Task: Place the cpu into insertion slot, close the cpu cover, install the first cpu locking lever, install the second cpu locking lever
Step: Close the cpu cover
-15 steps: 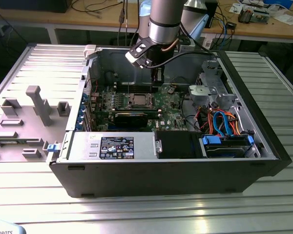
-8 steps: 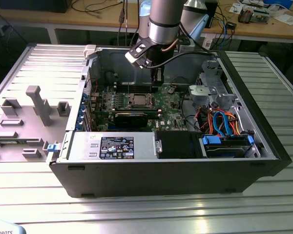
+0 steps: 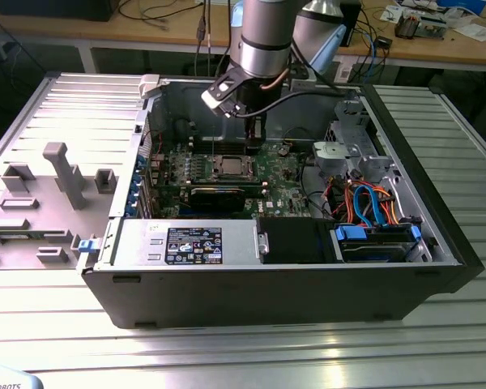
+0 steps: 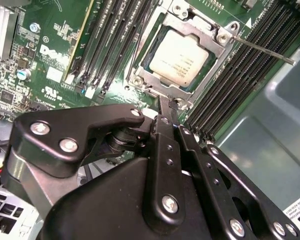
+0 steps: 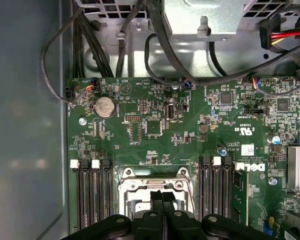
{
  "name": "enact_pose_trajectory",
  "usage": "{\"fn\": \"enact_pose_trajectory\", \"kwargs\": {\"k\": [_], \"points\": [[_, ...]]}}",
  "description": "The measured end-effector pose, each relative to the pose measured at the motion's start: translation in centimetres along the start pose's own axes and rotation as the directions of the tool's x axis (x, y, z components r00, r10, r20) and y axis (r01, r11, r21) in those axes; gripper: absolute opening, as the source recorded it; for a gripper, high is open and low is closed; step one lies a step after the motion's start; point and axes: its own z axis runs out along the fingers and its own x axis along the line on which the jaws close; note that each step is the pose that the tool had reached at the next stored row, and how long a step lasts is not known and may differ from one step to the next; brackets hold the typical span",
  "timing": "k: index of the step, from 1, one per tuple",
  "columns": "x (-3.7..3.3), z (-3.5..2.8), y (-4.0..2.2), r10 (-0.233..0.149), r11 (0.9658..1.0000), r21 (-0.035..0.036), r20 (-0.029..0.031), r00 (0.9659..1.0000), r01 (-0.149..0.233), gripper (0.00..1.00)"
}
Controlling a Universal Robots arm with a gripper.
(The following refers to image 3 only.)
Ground black and silver PC case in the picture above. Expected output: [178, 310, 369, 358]
[75, 74, 486, 330]

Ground silver metal device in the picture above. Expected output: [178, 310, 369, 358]
[419, 14, 449, 41]

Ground red and black fan wire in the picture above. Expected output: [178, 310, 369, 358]
[143, 128, 165, 158]

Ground copper coil transformer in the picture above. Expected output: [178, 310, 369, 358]
[394, 11, 421, 41]

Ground black power supply label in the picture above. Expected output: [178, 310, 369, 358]
[166, 226, 224, 265]

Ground orange wire bundle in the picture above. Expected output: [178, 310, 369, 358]
[327, 180, 398, 226]

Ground blue box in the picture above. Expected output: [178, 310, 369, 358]
[436, 0, 486, 13]

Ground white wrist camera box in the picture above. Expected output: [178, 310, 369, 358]
[201, 71, 250, 119]

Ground black graphics card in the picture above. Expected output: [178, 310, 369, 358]
[189, 186, 247, 213]

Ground silver topped CPU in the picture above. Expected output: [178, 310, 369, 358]
[220, 156, 245, 173]

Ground metal socket cover frame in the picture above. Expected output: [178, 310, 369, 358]
[214, 154, 252, 178]

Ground black upright box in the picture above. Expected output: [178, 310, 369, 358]
[339, 0, 364, 49]

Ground green motherboard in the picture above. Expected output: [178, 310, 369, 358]
[147, 139, 315, 222]

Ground white paper sheets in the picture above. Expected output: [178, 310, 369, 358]
[449, 23, 486, 41]

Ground black desktop box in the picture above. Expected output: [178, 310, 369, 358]
[0, 0, 114, 22]

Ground black hanging cable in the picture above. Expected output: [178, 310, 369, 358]
[192, 0, 211, 78]

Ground silver metal drive cage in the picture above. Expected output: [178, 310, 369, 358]
[311, 99, 404, 186]

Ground wooden workbench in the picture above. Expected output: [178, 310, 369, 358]
[0, 0, 486, 74]

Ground blue flat data cable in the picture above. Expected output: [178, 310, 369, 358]
[352, 184, 386, 228]

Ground black drive bay box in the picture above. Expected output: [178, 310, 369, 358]
[257, 217, 334, 265]

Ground pale grey case latch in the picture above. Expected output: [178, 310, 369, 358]
[139, 74, 164, 100]

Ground silver power supply unit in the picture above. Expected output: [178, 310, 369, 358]
[112, 218, 264, 267]

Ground black camera cable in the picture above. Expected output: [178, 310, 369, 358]
[230, 40, 352, 119]

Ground grey parts rack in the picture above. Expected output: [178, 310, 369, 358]
[0, 141, 119, 271]

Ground hard disk in blue carrier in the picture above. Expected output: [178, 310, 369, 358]
[330, 224, 424, 264]

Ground CPU socket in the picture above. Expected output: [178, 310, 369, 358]
[210, 152, 256, 181]

